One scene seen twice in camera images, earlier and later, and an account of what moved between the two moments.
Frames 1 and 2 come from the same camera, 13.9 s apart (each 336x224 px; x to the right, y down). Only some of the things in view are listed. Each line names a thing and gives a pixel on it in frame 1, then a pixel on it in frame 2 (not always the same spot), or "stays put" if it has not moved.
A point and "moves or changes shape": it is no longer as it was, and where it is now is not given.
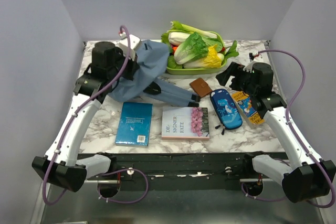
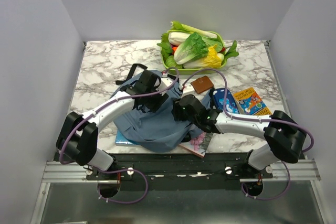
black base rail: [179, 171] stays put
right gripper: [234, 68] to [176, 110]
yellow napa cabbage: [211, 61] stays put
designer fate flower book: [185, 123] to [198, 145]
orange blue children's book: [243, 100] stays put
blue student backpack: [152, 57] to [151, 124]
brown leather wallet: [201, 87] moves or changes shape
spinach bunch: [232, 51] stays put
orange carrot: [174, 49] stays put
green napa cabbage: [194, 48] stays put
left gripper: [133, 65] to [160, 100]
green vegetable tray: [201, 71] stays put
